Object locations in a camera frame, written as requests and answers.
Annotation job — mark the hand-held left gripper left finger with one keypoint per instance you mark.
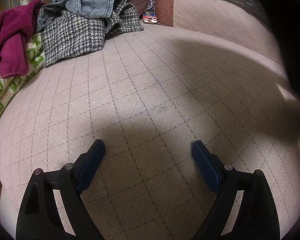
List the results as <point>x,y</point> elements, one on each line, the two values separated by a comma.
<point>90,170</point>

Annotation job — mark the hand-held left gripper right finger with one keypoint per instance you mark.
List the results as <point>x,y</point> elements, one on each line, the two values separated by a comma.
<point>206,167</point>

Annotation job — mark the pink quilted sofa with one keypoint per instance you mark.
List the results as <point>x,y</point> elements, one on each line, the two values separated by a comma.
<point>152,80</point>

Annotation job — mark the green printed cloth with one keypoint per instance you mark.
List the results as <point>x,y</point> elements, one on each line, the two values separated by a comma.
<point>35,55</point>

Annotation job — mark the houndstooth garment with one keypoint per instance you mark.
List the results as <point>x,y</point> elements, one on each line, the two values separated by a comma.
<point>72,37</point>

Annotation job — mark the magenta fleece garment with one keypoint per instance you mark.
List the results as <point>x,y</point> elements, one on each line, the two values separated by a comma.
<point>12,30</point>

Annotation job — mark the red blue packet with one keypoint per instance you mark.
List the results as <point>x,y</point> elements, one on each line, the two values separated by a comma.
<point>150,17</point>

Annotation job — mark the blue denim garment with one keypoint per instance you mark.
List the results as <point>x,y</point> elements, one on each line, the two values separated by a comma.
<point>95,5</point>

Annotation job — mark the dark purple cloth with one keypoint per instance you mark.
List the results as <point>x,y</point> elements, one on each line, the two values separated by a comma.
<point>140,5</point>

